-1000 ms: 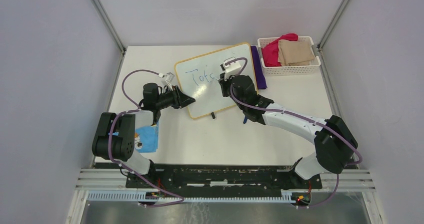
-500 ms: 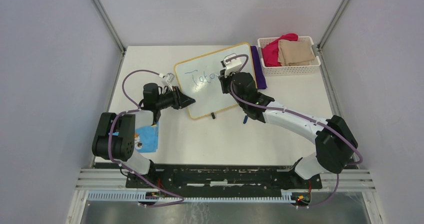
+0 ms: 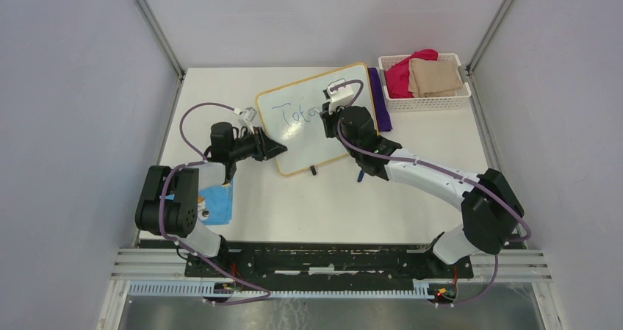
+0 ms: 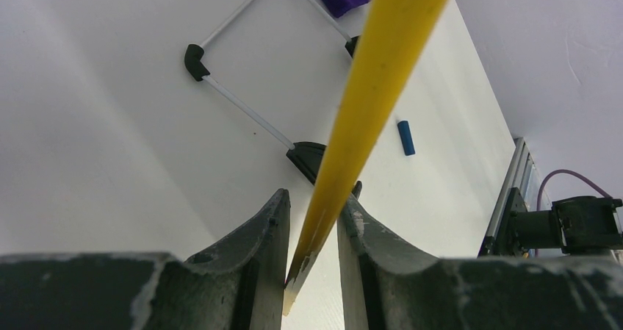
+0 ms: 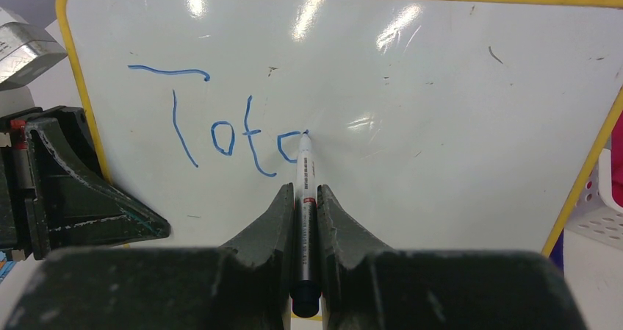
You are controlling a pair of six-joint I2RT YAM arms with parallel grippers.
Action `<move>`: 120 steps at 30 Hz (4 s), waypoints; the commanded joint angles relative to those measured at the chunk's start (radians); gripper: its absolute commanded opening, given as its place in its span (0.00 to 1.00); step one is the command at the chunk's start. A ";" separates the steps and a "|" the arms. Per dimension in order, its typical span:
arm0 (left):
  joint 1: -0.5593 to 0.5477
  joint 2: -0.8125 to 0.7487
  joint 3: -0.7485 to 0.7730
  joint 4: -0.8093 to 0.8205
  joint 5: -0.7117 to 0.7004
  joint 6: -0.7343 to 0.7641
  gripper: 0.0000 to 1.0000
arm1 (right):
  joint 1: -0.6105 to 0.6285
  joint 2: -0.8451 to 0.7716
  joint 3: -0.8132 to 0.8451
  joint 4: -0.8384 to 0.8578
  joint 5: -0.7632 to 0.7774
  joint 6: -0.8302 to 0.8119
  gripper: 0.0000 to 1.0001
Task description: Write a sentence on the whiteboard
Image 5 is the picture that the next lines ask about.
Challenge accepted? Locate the blue cartoon cloth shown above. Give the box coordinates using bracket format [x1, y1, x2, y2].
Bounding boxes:
[0, 251, 17, 283]

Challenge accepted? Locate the white plastic basket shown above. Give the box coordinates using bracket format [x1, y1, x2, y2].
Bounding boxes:
[565, 148, 622, 250]

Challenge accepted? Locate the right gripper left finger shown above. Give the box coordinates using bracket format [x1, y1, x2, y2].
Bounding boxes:
[4, 184, 294, 329]

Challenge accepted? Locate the purple folded towel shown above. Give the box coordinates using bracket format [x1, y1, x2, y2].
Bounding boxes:
[549, 232, 564, 272]

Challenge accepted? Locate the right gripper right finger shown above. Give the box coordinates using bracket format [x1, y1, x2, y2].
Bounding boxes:
[317, 185, 586, 329]

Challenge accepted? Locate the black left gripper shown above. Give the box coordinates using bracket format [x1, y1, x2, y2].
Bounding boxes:
[1, 106, 171, 262]

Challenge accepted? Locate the red cloth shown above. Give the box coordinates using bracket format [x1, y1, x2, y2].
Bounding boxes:
[611, 115, 623, 206]

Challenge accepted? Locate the blue capped marker pen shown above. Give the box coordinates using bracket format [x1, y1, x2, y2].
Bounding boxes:
[290, 130, 321, 318]

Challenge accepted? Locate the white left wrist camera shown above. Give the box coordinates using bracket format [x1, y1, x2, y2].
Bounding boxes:
[1, 8, 67, 116]

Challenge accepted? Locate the yellow framed whiteboard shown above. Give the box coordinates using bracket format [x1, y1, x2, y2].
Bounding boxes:
[56, 0, 622, 254]

